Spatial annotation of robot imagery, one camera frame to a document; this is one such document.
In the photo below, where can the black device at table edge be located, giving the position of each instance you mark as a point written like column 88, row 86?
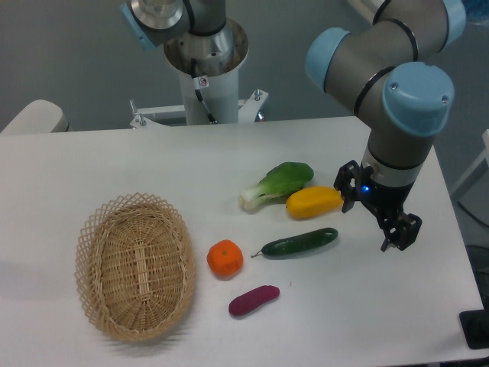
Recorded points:
column 474, row 324

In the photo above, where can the orange tangerine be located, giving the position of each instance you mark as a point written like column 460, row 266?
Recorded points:
column 225, row 258

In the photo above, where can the purple sweet potato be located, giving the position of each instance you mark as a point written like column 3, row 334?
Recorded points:
column 252, row 300

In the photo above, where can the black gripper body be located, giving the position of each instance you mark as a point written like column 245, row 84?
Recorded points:
column 383, row 190

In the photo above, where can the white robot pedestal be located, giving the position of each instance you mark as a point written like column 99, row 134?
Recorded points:
column 208, row 72

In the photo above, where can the green cucumber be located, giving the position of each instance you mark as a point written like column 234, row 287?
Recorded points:
column 299, row 243

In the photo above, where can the white chair armrest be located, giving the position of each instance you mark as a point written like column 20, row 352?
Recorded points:
column 38, row 117

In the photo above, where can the green bok choy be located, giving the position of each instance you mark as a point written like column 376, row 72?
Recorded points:
column 282, row 181

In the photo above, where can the woven wicker basket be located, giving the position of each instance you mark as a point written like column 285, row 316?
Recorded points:
column 135, row 270

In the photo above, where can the yellow bell pepper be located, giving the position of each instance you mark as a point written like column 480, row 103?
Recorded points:
column 313, row 201

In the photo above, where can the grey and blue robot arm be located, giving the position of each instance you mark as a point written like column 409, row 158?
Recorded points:
column 380, row 76

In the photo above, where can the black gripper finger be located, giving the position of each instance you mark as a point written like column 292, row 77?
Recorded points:
column 350, row 182
column 401, row 231

